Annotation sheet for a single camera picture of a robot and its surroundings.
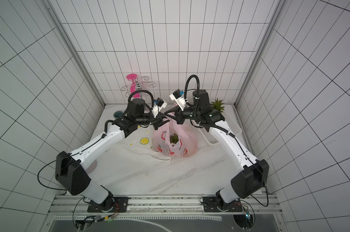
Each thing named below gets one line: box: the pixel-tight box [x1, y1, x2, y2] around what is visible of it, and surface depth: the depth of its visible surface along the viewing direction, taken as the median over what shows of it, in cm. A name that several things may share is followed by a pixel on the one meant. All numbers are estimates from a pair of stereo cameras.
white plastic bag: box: [105, 124, 173, 161], surface depth 94 cm
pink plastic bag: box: [151, 118, 200, 159], surface depth 74 cm
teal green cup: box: [113, 110, 124, 119], surface depth 109 cm
